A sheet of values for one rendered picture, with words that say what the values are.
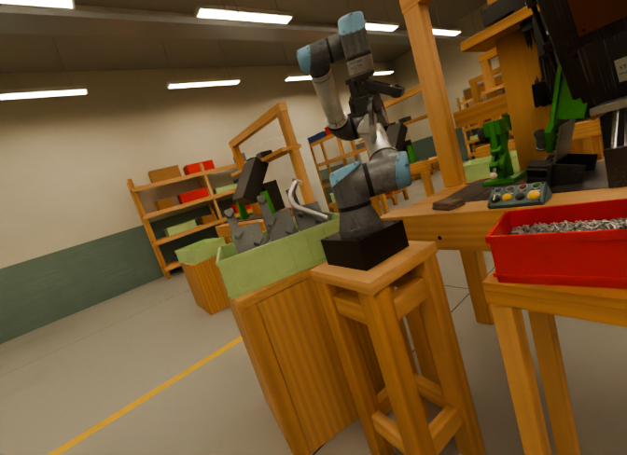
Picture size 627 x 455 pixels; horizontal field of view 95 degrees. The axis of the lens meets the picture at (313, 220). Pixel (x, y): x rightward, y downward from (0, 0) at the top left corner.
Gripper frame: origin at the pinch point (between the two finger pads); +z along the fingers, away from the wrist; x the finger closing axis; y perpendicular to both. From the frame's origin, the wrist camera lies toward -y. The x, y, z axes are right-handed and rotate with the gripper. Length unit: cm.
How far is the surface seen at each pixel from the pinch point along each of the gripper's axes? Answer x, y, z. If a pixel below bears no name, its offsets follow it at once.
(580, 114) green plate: -25, -53, 11
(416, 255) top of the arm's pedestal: 17.2, -8.6, 34.8
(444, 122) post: -81, -8, 18
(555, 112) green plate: -27, -47, 9
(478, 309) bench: -56, -18, 129
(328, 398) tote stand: 34, 38, 105
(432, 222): -10.3, -8.9, 38.9
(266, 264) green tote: 21, 53, 38
